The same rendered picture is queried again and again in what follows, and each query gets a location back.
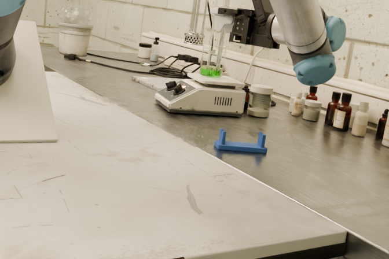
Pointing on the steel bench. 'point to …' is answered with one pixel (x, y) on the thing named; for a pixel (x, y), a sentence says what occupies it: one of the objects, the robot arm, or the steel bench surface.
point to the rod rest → (241, 144)
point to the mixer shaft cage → (192, 37)
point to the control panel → (173, 91)
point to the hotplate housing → (206, 100)
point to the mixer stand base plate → (155, 82)
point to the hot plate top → (216, 80)
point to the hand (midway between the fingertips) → (216, 9)
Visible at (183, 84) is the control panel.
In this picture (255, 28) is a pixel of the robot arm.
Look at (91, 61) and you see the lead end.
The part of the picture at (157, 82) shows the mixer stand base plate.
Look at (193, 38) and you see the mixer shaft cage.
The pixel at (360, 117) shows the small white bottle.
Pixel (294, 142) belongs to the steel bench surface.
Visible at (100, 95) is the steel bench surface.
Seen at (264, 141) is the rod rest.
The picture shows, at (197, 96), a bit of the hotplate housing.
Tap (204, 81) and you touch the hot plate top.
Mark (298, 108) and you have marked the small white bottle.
